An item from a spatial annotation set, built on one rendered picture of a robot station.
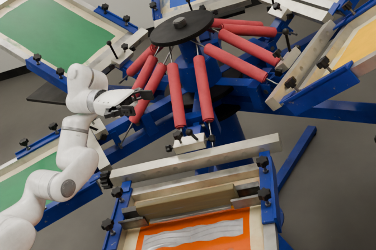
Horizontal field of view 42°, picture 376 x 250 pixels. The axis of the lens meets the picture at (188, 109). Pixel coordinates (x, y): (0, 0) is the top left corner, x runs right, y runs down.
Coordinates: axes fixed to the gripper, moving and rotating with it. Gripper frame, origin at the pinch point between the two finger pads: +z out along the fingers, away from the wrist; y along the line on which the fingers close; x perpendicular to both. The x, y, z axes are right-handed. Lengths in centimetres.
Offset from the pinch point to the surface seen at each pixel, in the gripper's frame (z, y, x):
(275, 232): 28, -7, -49
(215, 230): 7, -7, -52
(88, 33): -123, -102, -12
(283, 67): 10, -73, -24
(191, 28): -32, -78, -6
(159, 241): -11, 2, -53
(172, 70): -37, -62, -19
